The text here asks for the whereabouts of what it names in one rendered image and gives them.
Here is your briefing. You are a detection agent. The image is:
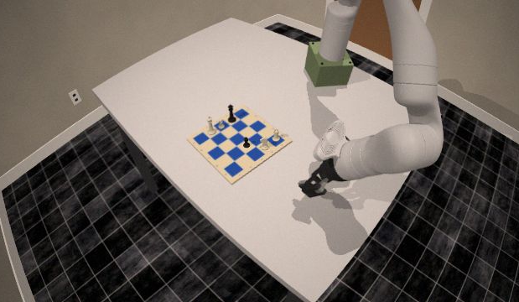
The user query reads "blue and cream chessboard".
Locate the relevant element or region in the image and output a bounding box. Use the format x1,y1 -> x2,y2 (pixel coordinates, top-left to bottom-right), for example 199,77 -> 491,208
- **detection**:
187,104 -> 292,185

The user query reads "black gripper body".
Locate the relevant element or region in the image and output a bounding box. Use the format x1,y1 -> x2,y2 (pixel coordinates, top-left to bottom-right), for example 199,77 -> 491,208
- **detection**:
319,159 -> 349,183

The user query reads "white chess king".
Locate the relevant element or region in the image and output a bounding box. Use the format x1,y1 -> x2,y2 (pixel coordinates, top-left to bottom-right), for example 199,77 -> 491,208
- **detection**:
207,116 -> 216,135

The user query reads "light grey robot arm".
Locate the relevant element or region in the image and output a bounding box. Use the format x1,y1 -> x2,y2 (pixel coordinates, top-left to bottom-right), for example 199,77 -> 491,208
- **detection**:
313,0 -> 444,180

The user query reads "white rook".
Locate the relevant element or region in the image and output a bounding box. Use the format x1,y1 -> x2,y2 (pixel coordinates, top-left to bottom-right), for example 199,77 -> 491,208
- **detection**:
272,129 -> 280,142

